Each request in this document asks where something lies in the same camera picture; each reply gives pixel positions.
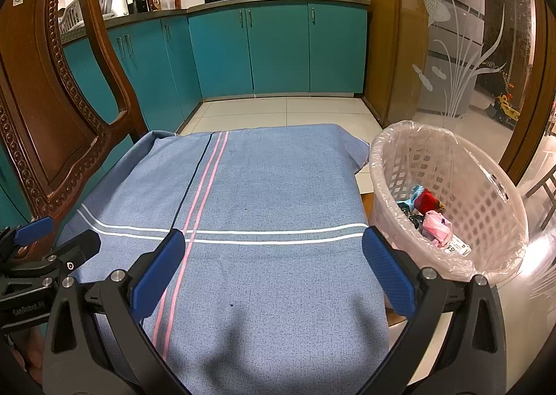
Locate yellow toy truck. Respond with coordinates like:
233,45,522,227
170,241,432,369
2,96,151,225
494,92,522,123

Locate teal kitchen cabinets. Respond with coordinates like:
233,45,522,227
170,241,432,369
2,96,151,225
0,0,371,222

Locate light blue cloth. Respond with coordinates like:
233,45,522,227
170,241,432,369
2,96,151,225
406,184,428,205

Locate blue striped blanket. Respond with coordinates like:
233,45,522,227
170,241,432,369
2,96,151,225
56,123,390,395

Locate white plastic basket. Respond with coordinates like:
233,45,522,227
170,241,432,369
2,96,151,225
369,121,530,283

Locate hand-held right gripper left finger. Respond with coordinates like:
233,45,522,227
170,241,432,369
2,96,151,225
41,228,192,395

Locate blue and white box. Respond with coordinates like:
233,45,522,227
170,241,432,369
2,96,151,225
443,239,472,257

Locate person's left hand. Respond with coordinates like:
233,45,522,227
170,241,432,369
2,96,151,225
13,328,44,375

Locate pink plastic bag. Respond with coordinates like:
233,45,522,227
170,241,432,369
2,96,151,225
421,210,455,246

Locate clear plastic bin liner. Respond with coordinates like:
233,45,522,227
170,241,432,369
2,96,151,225
369,120,531,278

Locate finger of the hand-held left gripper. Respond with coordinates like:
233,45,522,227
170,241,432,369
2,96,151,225
4,230,102,279
0,216,56,259

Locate grey metal chair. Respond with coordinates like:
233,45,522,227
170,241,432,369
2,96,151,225
523,171,556,233

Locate carved wooden chair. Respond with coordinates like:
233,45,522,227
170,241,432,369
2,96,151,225
0,0,150,241

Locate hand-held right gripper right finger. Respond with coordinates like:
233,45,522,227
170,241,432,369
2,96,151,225
347,225,507,395

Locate etched glass door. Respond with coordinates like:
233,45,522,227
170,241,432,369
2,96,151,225
343,0,556,187

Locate white dish rack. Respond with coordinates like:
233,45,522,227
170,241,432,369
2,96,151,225
58,0,118,33

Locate red box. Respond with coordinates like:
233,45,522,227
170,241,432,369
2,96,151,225
414,189,446,213

